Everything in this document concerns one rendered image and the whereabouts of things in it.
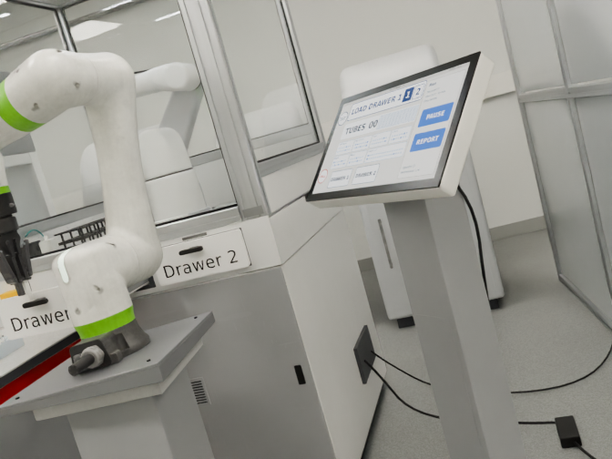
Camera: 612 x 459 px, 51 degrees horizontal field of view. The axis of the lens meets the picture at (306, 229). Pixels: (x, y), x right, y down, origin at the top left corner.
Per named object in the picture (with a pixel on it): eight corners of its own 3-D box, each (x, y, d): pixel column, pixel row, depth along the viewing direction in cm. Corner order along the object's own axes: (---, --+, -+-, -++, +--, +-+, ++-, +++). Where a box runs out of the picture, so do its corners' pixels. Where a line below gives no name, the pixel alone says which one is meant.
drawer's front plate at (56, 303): (100, 321, 165) (86, 280, 163) (8, 341, 173) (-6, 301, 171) (104, 318, 166) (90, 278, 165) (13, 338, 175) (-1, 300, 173)
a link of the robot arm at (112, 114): (177, 272, 159) (143, 49, 149) (137, 293, 144) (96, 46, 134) (133, 272, 164) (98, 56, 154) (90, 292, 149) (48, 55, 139)
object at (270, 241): (281, 264, 183) (268, 215, 181) (-6, 329, 211) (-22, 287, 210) (343, 208, 273) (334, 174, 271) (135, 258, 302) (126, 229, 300)
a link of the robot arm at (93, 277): (155, 308, 146) (127, 228, 145) (111, 332, 132) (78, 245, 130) (112, 319, 152) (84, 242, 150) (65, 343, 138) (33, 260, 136)
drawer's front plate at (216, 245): (249, 266, 184) (238, 229, 182) (159, 286, 192) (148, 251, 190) (251, 264, 185) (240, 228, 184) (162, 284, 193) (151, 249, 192)
